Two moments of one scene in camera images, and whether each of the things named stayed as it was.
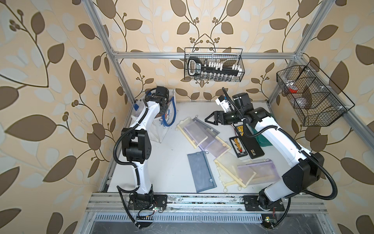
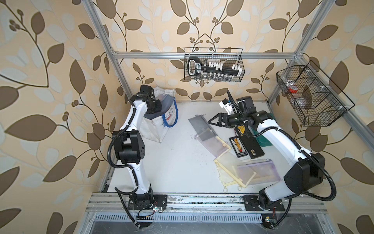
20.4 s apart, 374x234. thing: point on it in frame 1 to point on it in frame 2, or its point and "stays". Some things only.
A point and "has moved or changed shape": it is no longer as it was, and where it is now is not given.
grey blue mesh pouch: (202, 173) has moved or changed shape
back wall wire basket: (215, 64) stays
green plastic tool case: (260, 137) stays
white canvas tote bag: (163, 123) stays
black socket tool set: (215, 69) stays
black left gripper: (165, 107) to (157, 107)
